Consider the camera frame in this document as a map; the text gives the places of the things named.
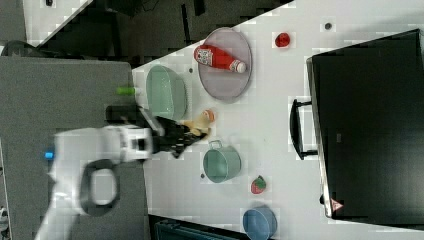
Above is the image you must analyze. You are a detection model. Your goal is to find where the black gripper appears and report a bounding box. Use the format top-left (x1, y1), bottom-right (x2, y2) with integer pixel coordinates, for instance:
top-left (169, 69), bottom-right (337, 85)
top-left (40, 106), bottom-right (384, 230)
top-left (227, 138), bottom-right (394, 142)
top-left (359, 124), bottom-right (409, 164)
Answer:
top-left (153, 117), bottom-right (207, 159)

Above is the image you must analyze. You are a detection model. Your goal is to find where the peeled banana toy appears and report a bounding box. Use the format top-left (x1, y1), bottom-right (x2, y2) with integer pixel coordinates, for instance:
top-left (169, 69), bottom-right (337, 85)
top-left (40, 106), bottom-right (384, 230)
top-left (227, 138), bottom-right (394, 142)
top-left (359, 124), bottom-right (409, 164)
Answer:
top-left (182, 112), bottom-right (211, 137)

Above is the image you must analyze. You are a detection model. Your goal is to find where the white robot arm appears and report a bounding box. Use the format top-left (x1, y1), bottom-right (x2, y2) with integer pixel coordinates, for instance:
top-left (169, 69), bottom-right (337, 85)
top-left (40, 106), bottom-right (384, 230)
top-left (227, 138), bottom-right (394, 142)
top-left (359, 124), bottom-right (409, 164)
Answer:
top-left (34, 118), bottom-right (167, 240)

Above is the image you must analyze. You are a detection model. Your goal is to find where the orange slice toy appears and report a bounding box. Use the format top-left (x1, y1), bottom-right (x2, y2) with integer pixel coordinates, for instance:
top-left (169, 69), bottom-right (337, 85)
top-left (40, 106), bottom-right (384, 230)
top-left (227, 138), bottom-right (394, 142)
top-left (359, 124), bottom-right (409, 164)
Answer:
top-left (203, 109), bottom-right (215, 122)

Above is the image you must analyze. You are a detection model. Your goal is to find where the green perforated colander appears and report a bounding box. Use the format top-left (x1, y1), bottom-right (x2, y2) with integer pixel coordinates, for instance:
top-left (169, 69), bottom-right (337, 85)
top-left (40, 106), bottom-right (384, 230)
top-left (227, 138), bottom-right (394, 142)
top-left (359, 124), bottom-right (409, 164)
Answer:
top-left (146, 65), bottom-right (187, 120)

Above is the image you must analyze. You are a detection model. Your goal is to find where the green metal cup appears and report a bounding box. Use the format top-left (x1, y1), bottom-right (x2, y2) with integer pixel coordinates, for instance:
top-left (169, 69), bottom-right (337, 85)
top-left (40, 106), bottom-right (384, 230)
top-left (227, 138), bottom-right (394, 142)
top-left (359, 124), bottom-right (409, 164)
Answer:
top-left (203, 140), bottom-right (241, 183)

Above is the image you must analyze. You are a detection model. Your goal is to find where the grey round plate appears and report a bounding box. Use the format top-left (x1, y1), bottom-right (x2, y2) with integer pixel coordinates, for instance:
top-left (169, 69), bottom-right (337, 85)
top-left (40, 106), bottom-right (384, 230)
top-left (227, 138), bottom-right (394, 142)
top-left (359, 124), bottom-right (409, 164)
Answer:
top-left (198, 27), bottom-right (252, 102)

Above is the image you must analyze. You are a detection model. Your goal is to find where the green lime toy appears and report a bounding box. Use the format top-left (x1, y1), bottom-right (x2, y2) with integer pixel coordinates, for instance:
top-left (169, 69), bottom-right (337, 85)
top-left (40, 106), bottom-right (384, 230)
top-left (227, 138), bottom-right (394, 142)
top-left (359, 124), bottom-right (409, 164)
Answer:
top-left (116, 87), bottom-right (136, 96)

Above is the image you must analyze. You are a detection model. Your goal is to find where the red ketchup bottle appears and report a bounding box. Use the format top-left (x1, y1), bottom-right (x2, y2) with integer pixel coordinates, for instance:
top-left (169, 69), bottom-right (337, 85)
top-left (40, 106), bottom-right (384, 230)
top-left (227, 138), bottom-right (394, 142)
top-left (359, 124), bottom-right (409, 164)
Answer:
top-left (193, 44), bottom-right (247, 73)

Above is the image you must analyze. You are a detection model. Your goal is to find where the red strawberry toy near cup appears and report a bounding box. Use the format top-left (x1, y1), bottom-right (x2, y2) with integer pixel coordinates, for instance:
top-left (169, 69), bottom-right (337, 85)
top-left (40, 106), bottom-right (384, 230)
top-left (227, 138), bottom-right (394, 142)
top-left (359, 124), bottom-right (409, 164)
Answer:
top-left (250, 176), bottom-right (266, 195)

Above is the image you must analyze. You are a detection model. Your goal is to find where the blue cup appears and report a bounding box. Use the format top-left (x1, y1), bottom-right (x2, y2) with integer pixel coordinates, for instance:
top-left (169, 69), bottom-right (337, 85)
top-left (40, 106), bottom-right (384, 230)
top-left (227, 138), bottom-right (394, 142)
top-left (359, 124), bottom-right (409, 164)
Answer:
top-left (243, 205), bottom-right (277, 240)

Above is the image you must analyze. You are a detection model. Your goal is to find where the small red strawberry toy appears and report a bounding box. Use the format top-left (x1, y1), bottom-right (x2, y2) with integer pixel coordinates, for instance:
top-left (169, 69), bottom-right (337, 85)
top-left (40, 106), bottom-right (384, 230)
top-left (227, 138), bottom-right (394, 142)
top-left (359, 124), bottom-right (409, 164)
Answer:
top-left (275, 33), bottom-right (291, 47)

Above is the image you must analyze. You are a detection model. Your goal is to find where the blue table frame rail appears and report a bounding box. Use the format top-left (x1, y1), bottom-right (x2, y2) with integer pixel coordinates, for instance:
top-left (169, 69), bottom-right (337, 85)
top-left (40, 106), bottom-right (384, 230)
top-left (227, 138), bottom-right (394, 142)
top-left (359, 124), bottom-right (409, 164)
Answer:
top-left (154, 220), bottom-right (248, 240)

